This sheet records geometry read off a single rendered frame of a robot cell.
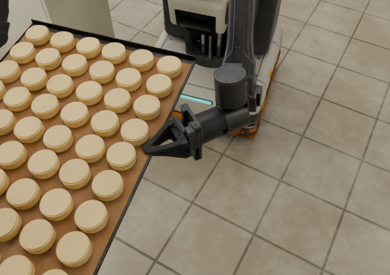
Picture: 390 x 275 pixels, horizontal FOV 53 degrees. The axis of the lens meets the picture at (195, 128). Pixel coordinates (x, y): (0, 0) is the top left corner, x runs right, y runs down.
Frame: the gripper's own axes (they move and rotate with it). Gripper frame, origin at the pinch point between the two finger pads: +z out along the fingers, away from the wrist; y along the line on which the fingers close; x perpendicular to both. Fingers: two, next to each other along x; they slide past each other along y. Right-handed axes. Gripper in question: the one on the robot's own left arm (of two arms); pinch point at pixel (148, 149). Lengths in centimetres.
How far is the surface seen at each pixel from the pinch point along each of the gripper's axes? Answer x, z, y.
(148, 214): 35, -3, 100
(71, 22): 106, -3, 47
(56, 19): 103, 3, 41
